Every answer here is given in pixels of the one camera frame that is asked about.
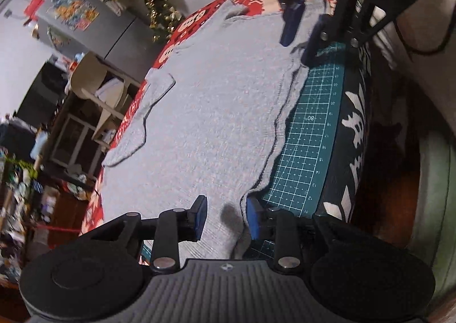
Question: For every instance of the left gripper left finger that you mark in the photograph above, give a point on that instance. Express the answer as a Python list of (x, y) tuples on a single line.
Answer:
[(107, 269)]

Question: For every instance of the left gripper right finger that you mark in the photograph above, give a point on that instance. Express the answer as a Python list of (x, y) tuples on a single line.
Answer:
[(356, 276)]

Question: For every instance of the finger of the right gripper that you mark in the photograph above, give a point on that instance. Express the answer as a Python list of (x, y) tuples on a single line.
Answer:
[(329, 28), (292, 15)]

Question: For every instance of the grey polo shirt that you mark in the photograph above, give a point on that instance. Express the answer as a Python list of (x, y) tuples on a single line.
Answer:
[(211, 122)]

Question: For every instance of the green cutting mat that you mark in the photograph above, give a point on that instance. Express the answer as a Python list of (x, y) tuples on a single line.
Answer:
[(299, 172)]

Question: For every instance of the small christmas tree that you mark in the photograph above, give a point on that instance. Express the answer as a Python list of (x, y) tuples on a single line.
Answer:
[(164, 18)]

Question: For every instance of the white drawer unit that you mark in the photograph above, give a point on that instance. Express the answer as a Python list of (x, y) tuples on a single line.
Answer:
[(74, 148)]

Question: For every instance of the black monitor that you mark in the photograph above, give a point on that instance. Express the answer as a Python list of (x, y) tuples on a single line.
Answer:
[(41, 99)]

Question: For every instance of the beige plastic chair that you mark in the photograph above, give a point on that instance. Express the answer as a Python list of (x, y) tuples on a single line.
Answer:
[(105, 86)]

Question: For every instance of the grey refrigerator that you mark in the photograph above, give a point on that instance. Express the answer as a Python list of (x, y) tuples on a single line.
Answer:
[(74, 27)]

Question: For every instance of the red broom handle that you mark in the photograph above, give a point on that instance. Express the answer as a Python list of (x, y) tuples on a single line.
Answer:
[(56, 228)]

